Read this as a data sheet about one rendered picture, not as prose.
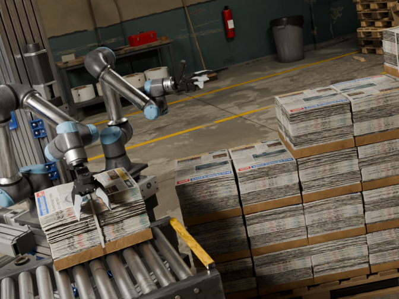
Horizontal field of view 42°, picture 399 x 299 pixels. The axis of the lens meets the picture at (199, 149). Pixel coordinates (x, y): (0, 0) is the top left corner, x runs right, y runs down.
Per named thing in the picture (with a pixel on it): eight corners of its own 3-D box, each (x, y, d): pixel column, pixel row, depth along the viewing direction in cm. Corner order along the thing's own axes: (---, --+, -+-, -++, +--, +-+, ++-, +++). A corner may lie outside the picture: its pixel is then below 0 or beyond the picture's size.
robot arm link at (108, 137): (100, 158, 274) (94, 134, 270) (109, 149, 287) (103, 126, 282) (122, 155, 271) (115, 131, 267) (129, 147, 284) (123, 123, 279)
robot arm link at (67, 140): (69, 127, 196) (79, 118, 190) (78, 154, 194) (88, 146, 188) (50, 130, 191) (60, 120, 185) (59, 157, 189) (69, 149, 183)
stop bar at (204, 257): (176, 220, 212) (175, 216, 211) (217, 266, 172) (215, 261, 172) (168, 223, 211) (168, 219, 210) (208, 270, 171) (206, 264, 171)
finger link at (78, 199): (79, 223, 185) (84, 197, 188) (79, 220, 179) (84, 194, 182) (70, 222, 184) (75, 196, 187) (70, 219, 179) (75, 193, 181)
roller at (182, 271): (160, 234, 214) (157, 223, 212) (200, 288, 171) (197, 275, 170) (149, 238, 212) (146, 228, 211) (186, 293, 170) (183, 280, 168)
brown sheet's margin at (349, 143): (278, 136, 277) (276, 128, 276) (331, 125, 277) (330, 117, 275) (294, 159, 241) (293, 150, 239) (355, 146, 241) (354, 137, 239)
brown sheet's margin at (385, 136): (332, 125, 277) (332, 117, 275) (386, 114, 276) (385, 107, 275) (355, 146, 241) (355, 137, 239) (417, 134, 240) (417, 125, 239)
